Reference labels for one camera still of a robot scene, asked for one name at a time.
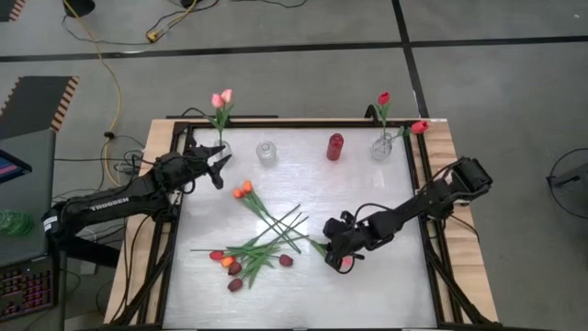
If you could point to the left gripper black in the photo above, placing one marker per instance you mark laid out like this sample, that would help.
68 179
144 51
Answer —
195 165

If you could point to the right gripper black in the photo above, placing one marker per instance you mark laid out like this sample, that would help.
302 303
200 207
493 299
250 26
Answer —
349 232

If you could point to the dark red artificial tulip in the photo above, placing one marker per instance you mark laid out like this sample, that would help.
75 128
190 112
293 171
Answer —
234 268
234 285
286 260

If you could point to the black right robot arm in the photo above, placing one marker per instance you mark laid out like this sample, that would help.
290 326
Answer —
413 207

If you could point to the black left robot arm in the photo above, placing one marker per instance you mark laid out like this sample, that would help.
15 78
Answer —
110 204

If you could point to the clear swirl-pattern glass vase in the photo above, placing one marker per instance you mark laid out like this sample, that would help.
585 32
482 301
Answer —
229 152

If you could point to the clear diamond-cut glass vase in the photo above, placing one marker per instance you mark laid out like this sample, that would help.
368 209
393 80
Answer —
267 154

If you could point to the red glass vase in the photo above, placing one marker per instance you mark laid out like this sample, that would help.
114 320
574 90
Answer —
335 147

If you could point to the clear narrow-neck glass vase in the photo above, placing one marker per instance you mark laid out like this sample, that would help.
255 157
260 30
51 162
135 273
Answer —
380 151

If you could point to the black flat bar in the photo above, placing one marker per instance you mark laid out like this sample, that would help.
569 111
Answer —
248 117

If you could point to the black desk foot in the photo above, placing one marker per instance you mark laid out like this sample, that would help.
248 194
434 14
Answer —
87 253

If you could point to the large black foam mat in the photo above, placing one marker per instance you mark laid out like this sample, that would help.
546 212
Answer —
32 106

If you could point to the grey desk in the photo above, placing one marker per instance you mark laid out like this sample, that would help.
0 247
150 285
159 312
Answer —
27 202

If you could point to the black round stand base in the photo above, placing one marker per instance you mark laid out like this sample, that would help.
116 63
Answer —
79 6

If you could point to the computer monitor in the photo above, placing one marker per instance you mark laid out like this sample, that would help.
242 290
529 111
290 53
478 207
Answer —
9 167

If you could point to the green plastic container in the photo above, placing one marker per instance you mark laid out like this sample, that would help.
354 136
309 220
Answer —
16 224

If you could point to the backlit computer keyboard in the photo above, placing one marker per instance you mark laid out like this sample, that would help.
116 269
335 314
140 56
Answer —
25 289

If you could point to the black stand foot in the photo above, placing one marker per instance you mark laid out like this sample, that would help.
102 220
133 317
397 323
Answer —
569 178

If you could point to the small black foam mat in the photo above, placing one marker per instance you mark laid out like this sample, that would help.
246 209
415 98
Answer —
7 8

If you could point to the black bent bracket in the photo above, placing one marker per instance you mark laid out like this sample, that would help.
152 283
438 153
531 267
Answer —
371 112

